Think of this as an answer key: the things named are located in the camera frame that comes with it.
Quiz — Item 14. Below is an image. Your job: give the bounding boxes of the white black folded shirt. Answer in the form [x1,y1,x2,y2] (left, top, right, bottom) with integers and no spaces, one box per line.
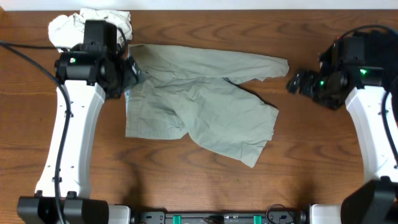
[48,8,133,53]

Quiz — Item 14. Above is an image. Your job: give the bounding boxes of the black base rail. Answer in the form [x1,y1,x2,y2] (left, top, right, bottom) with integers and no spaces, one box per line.
[130,208,310,224]

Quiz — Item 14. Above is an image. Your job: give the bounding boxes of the khaki green shorts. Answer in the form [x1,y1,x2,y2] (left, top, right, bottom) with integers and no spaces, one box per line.
[125,44,289,167]

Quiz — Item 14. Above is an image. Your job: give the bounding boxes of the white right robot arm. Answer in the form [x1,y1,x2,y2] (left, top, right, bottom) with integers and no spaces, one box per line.
[286,65,397,223]

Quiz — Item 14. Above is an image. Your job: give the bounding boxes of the black garment with white marks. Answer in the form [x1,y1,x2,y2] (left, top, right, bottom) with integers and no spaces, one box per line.
[338,26,397,91]

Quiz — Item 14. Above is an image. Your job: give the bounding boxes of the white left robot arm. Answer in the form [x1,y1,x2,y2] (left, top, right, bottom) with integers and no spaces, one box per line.
[17,51,140,223]

